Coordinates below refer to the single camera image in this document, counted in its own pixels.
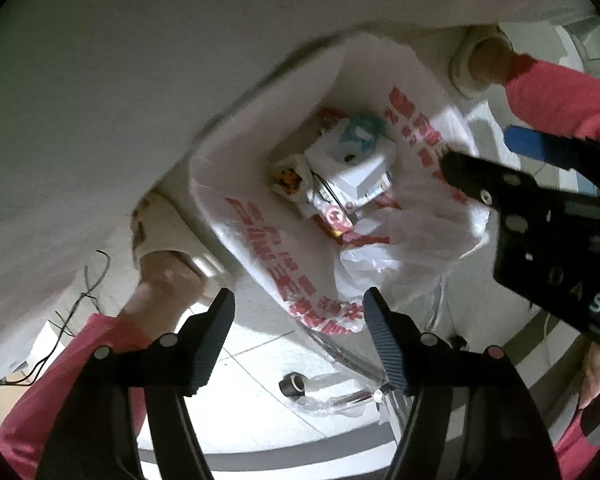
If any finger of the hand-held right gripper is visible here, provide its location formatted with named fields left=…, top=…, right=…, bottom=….
left=441, top=151, right=536, bottom=211
left=504, top=124, right=600, bottom=171

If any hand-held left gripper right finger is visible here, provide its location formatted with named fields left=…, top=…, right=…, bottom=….
left=362, top=287, right=563, bottom=480

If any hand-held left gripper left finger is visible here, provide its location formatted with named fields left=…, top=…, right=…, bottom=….
left=35, top=287, right=236, bottom=480

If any white red-printed plastic bag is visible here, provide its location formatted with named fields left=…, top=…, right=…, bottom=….
left=187, top=32, right=491, bottom=336

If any person's right hand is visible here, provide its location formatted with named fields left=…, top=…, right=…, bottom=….
left=581, top=344, right=600, bottom=409

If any right arm pink sleeve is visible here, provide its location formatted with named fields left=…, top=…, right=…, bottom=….
left=467, top=40, right=600, bottom=148

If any arm pink sleeve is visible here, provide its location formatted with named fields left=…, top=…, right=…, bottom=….
left=467, top=40, right=600, bottom=148
left=0, top=250, right=206, bottom=480

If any clear bottle with black cap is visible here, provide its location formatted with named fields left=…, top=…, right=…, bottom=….
left=279, top=371, right=381, bottom=417

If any clear plastic bag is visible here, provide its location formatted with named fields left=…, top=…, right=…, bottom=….
left=337, top=200, right=488, bottom=311

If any white slipper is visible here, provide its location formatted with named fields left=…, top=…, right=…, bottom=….
left=130, top=192, right=231, bottom=281
left=449, top=25, right=512, bottom=100

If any white carton box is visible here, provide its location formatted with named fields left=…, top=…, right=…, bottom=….
left=305, top=135, right=397, bottom=206

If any teal-printed white plastic bag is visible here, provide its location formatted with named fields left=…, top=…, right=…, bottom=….
left=325, top=112, right=388, bottom=148

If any red round-label packet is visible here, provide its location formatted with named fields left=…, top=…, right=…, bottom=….
left=307, top=197, right=366, bottom=243

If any left arm pink sleeve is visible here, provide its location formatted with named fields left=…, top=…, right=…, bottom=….
left=0, top=250, right=206, bottom=480

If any orange snack packet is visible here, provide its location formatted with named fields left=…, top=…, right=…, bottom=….
left=271, top=154, right=313, bottom=197

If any white cloth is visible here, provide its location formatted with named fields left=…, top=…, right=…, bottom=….
left=0, top=0, right=598, bottom=376

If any black cable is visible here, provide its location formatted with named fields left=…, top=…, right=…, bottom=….
left=0, top=250, right=112, bottom=387

